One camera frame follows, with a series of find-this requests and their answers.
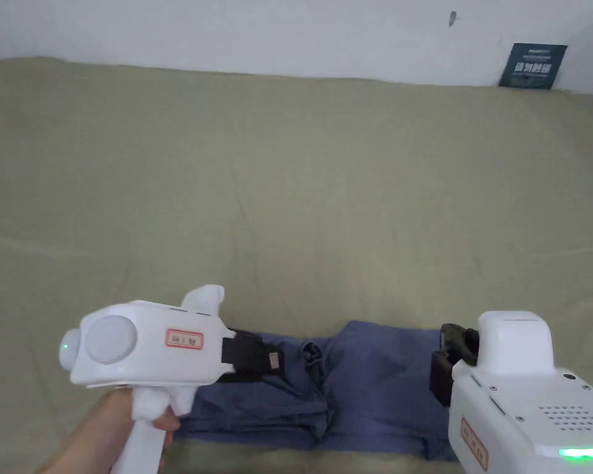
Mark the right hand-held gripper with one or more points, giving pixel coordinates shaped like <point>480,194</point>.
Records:
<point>524,395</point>

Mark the bed with pale green sheet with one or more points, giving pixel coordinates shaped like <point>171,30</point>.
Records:
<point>286,187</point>

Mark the person's left forearm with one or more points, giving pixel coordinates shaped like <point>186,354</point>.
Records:
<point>69,456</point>

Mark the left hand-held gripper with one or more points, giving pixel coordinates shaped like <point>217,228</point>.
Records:
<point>148,353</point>

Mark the dark blue printed card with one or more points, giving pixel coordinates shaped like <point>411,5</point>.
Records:
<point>532,66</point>

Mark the person's left hand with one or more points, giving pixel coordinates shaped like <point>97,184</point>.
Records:
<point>128,424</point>

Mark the dark blue shirt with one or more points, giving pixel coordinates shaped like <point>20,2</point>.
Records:
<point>375,390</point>

